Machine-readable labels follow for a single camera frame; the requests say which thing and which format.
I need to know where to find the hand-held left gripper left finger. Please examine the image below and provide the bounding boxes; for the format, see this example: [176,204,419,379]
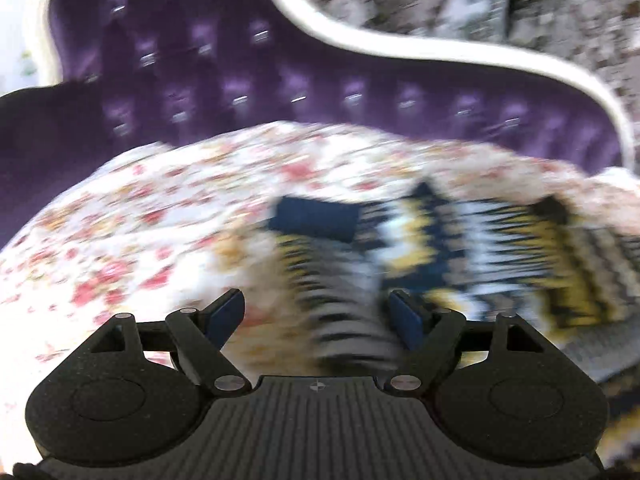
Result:
[80,288,253,397]

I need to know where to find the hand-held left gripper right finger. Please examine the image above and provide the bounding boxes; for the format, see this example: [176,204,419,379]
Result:
[384,288,555,397]

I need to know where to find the yellow navy patterned knit sweater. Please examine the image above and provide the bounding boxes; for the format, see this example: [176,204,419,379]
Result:
[240,182,640,466]

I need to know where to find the floral bed sheet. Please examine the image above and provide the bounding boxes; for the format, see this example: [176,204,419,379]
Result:
[0,120,640,461]

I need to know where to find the purple tufted headboard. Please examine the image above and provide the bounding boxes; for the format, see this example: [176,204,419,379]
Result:
[0,0,640,253]

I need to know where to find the grey damask curtain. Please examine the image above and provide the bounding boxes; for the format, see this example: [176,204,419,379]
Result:
[285,0,640,111]

